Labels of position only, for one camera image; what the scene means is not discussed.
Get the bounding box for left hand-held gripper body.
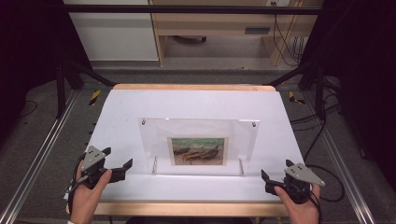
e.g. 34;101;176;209
64;145;108;190

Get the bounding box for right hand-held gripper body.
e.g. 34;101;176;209
281;162;326;205

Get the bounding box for clear acrylic photo frame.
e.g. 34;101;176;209
137;117;262;177

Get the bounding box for painted boats picture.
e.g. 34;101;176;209
166;136;230;167

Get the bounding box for person's right hand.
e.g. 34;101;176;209
274;184;322;224

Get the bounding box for person's left hand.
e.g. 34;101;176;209
68;160;113;224

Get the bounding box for black metal stand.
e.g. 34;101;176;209
55;59;117;119
264;59;329;121

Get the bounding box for wooden table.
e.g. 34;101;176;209
65;83;302;217

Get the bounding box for white table mat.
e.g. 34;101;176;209
64;89;305;203

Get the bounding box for white cabinet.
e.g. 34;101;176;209
63;0;160;62

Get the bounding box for light wooden desk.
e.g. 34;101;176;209
148;0;325;67

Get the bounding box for black horizontal bar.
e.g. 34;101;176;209
62;4;323;16

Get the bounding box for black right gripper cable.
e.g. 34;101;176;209
303;164;346;224

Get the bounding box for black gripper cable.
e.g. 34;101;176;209
303;164;346;224
66;152;87;217

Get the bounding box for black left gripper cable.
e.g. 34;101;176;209
66;152;87;217

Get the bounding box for black floor cables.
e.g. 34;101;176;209
289;92;342;162

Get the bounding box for aluminium floor rail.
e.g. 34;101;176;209
303;90;376;224
0;90;79;224

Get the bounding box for thin black floor cable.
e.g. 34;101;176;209
18;100;38;119

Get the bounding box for hanging black cables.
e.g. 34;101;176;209
272;2;310;67

